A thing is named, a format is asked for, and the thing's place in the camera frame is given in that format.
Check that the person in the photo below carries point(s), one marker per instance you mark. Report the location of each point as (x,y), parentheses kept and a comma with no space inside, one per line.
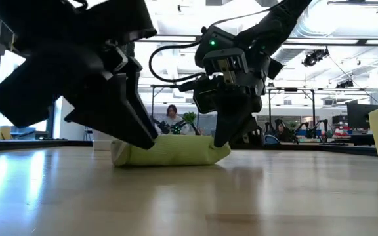
(172,118)

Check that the light green microfiber towel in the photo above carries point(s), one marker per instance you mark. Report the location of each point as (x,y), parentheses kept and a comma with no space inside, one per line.
(176,150)

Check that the long ceiling light rail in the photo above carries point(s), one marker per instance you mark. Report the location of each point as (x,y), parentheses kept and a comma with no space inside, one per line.
(323,41)

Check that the background potted plant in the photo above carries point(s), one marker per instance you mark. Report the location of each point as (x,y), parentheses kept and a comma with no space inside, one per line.
(190,117)

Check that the black background gantry frame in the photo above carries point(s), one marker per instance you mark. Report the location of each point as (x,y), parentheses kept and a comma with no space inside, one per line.
(313,108)

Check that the black background equipment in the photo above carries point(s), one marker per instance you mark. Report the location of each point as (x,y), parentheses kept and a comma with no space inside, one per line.
(164,127)

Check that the black background monitor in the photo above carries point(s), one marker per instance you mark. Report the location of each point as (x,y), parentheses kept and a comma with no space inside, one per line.
(361,115)

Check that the black aluminium table frame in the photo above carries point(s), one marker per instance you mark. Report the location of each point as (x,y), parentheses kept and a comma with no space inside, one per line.
(307,148)

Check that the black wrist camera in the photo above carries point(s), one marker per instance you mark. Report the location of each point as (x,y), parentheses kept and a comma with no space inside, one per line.
(205,98)
(28,98)

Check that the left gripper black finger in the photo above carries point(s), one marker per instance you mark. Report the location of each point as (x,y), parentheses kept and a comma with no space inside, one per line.
(143,108)
(117,114)

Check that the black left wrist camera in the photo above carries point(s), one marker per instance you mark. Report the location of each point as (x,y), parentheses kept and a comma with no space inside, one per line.
(28,98)

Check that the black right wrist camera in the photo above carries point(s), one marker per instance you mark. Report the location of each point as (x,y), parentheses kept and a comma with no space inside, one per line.
(205,98)

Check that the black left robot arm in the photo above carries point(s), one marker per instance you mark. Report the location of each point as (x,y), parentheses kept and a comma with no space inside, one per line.
(61,19)

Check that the black ceiling camera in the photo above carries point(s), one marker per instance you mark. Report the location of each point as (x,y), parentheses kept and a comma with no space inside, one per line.
(313,58)
(344,84)

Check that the red white background items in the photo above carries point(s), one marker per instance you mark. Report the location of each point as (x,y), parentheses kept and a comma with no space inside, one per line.
(341,131)

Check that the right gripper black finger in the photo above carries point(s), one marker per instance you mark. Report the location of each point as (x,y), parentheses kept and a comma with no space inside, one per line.
(230,118)
(253,134)

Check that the black background robot arms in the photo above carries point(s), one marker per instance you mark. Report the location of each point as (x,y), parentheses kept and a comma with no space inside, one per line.
(287,131)

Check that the small cardboard box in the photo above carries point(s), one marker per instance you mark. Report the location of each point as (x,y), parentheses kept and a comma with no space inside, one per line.
(5,132)

